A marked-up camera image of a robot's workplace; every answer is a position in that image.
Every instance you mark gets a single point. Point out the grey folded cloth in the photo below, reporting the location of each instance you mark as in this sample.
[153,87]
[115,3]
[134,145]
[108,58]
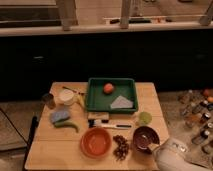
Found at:
[121,102]

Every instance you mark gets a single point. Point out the orange bowl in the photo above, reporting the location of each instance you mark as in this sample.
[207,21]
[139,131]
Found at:
[95,142]

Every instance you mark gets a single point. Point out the green plastic tray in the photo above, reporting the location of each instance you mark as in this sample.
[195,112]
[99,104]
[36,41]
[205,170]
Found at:
[98,101]

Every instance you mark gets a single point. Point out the green plastic cup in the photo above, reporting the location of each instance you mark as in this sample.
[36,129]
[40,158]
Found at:
[144,118]

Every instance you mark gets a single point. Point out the orange ball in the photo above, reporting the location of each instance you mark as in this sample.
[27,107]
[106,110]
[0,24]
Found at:
[108,88]

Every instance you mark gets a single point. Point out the brown bead cluster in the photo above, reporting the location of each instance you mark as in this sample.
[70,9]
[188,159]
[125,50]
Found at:
[122,148]

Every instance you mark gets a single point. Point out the white round container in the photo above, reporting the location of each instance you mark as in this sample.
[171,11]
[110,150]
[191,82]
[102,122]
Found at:
[67,97]

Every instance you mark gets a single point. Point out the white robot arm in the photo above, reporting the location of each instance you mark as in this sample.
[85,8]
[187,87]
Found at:
[171,156]

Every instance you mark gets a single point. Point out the blue sponge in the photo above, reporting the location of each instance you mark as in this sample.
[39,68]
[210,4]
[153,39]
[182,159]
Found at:
[59,115]

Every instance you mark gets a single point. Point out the thin dark pen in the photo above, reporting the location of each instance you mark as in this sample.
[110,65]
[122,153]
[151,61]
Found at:
[75,91]

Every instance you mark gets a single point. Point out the green toy pepper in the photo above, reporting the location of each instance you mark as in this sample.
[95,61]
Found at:
[66,124]

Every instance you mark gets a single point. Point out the dark brown bowl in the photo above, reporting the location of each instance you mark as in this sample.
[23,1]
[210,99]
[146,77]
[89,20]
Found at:
[144,136]

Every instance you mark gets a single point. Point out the spice bottle rack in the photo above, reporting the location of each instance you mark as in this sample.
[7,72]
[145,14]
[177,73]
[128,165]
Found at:
[197,113]

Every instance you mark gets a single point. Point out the yellow banana toy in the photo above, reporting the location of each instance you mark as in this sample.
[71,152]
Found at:
[80,100]

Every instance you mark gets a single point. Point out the wooden folding table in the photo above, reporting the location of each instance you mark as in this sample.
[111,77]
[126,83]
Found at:
[58,149]

